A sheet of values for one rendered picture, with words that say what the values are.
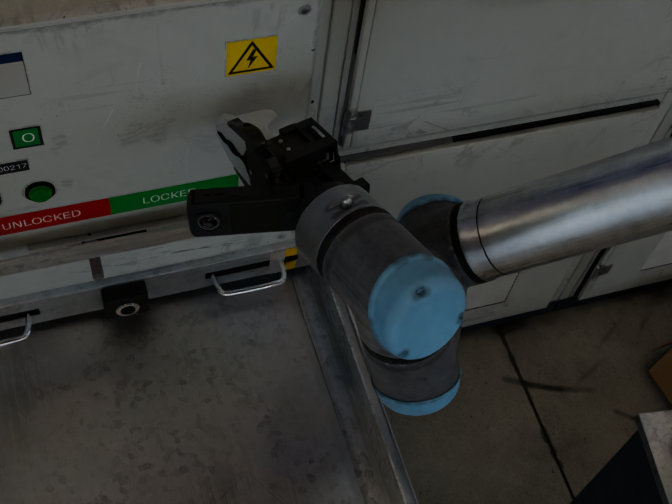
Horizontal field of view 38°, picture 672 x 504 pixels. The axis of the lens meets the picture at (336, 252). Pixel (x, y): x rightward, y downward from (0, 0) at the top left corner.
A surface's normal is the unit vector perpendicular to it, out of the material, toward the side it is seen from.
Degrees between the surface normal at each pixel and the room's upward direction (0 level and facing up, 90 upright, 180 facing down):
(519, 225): 54
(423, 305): 71
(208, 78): 90
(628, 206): 64
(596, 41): 90
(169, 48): 90
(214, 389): 0
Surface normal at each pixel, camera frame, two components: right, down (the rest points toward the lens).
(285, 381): 0.11, -0.54
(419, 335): 0.52, 0.51
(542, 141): 0.29, 0.82
